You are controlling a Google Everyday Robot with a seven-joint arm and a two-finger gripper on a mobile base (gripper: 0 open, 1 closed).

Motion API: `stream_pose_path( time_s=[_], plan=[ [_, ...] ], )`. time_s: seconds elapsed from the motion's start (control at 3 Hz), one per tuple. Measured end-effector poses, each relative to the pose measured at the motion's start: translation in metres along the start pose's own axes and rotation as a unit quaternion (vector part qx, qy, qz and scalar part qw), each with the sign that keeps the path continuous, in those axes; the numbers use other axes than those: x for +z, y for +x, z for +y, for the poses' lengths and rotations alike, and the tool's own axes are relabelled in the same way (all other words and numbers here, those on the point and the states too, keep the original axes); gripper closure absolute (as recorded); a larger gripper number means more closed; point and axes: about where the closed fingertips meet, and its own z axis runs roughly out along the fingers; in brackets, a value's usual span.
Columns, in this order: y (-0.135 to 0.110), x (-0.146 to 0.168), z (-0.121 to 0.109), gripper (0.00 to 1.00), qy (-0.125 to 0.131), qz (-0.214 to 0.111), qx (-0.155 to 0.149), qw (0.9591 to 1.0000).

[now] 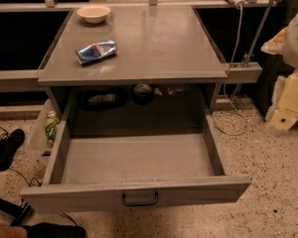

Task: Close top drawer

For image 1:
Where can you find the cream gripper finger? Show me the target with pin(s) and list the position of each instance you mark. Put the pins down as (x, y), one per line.
(275, 45)
(282, 115)

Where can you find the grey top drawer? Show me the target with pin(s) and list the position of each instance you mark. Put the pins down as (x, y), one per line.
(89, 174)

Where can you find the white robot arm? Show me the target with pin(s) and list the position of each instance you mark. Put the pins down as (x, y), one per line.
(290, 49)

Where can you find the grey drawer cabinet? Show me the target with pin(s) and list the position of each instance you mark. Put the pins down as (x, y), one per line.
(163, 79)

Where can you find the dark cabinet at right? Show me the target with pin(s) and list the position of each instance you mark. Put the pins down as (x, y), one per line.
(273, 66)

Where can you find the white ceramic bowl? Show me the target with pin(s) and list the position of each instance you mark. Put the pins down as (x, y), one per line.
(94, 14)

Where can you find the green plastic bottle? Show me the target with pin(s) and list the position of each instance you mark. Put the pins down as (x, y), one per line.
(51, 123)

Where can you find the person's leg with sock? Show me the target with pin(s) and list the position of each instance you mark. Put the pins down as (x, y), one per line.
(42, 230)

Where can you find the black shoe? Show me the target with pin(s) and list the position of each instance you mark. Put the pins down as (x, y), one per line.
(9, 147)

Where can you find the black stand leg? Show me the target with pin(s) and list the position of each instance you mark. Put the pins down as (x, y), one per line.
(19, 212)

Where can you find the black top drawer handle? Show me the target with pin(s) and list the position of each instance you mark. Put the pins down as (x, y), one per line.
(139, 199)

